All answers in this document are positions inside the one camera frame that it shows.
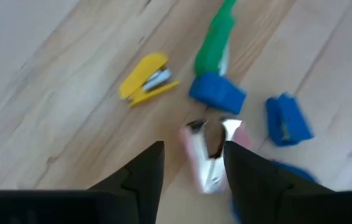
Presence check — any blue mini stapler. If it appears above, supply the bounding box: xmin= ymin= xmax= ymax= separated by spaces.
xmin=188 ymin=72 xmax=247 ymax=115
xmin=265 ymin=91 xmax=315 ymax=147

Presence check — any yellow mini stapler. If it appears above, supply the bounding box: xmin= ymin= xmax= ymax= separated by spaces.
xmin=118 ymin=52 xmax=180 ymax=108

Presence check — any dark blue tape roll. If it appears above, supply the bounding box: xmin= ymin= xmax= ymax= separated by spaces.
xmin=231 ymin=159 xmax=319 ymax=224

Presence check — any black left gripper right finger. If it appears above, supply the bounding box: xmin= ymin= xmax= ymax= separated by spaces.
xmin=223 ymin=140 xmax=352 ymax=224

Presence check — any long green stapler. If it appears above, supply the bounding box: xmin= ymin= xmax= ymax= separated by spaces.
xmin=193 ymin=0 xmax=238 ymax=78

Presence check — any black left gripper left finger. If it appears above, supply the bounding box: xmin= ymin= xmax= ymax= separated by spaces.
xmin=0 ymin=140 xmax=166 ymax=224

